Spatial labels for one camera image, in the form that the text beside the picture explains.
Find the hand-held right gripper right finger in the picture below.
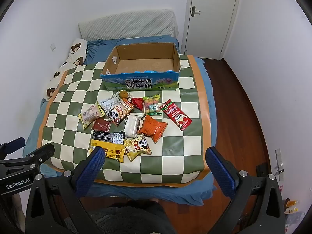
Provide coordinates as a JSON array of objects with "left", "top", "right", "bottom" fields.
[{"left": 206, "top": 147, "right": 285, "bottom": 234}]

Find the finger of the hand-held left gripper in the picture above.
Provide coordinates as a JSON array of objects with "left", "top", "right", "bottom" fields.
[
  {"left": 0, "top": 143, "right": 55, "bottom": 169},
  {"left": 0, "top": 137, "right": 26, "bottom": 155}
]

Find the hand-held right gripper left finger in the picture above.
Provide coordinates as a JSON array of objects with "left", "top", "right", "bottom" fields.
[{"left": 25, "top": 146, "right": 108, "bottom": 234}]

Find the black yellow snack packet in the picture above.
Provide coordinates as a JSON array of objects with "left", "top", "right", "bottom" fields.
[{"left": 90, "top": 130, "right": 126, "bottom": 163}]

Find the brown snack packet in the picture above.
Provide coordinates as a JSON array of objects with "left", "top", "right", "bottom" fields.
[{"left": 91, "top": 118, "right": 112, "bottom": 132}]

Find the yellow panda snack packet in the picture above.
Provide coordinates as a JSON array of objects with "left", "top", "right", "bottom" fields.
[{"left": 124, "top": 134, "right": 152, "bottom": 162}]

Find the plain white snack packet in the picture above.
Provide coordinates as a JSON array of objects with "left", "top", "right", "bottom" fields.
[{"left": 124, "top": 113, "right": 144, "bottom": 139}]

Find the orange panda snack packet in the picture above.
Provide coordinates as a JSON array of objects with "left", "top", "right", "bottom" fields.
[{"left": 107, "top": 99, "right": 136, "bottom": 127}]

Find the white black-print snack packet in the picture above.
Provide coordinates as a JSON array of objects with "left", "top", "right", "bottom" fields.
[{"left": 99, "top": 97, "right": 122, "bottom": 116}]

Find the long red snack packet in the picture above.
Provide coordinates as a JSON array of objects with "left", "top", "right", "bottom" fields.
[{"left": 160, "top": 99, "right": 192, "bottom": 131}]

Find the cardboard box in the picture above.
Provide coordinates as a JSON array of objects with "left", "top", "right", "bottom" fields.
[{"left": 101, "top": 43, "right": 182, "bottom": 92}]

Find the green white checkered mat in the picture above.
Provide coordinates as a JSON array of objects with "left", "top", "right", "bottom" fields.
[{"left": 39, "top": 55, "right": 211, "bottom": 184}]

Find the beige yellow-edged snack packet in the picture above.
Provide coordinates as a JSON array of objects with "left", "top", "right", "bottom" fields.
[{"left": 78, "top": 102, "right": 106, "bottom": 129}]

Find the blue bed sheet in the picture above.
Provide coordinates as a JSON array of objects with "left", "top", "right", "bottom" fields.
[{"left": 23, "top": 35, "right": 218, "bottom": 205}]

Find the person's grey fleece clothing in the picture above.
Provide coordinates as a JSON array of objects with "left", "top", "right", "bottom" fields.
[{"left": 90, "top": 200, "right": 176, "bottom": 234}]

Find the red triangular snack packet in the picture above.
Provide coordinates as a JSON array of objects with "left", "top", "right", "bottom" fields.
[{"left": 131, "top": 97, "right": 146, "bottom": 110}]

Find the colourful candy bag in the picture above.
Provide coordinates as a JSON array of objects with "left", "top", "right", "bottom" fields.
[{"left": 143, "top": 94, "right": 162, "bottom": 117}]

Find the bear print pillow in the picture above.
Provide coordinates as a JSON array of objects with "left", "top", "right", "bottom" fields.
[{"left": 44, "top": 38, "right": 88, "bottom": 101}]

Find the white door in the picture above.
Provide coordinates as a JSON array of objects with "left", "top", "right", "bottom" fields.
[{"left": 184, "top": 0, "right": 240, "bottom": 60}]

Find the white wall power strip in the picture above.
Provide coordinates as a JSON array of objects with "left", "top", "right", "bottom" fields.
[{"left": 275, "top": 149, "right": 285, "bottom": 182}]

